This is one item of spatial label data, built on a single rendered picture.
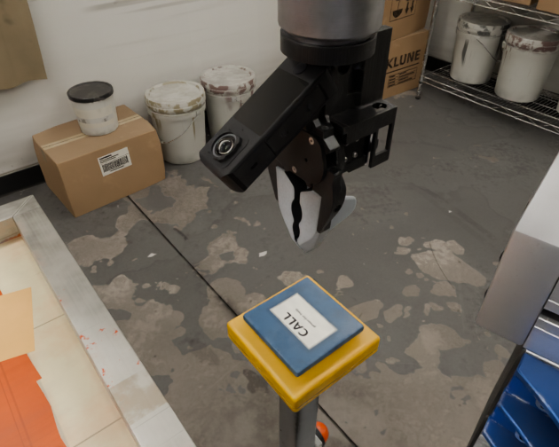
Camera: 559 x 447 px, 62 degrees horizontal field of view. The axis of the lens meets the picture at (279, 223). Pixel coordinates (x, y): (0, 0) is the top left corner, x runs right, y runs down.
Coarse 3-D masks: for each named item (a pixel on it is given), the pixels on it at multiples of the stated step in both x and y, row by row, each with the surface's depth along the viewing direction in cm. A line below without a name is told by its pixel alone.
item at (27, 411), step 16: (32, 384) 49; (16, 400) 47; (32, 400) 47; (0, 416) 46; (16, 416) 46; (32, 416) 46; (48, 416) 46; (0, 432) 45; (16, 432) 45; (32, 432) 45; (48, 432) 45
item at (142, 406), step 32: (0, 224) 64; (32, 224) 64; (64, 256) 59; (64, 288) 55; (96, 320) 51; (96, 352) 48; (128, 352) 48; (128, 384) 45; (128, 416) 42; (160, 416) 42
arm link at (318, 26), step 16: (288, 0) 31; (304, 0) 30; (320, 0) 30; (336, 0) 30; (352, 0) 30; (368, 0) 30; (384, 0) 32; (288, 16) 32; (304, 16) 31; (320, 16) 30; (336, 16) 30; (352, 16) 30; (368, 16) 31; (288, 32) 32; (304, 32) 31; (320, 32) 31; (336, 32) 31; (352, 32) 31; (368, 32) 32
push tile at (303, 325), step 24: (288, 288) 57; (312, 288) 57; (264, 312) 54; (288, 312) 54; (312, 312) 54; (336, 312) 54; (264, 336) 52; (288, 336) 52; (312, 336) 52; (336, 336) 52; (288, 360) 49; (312, 360) 49
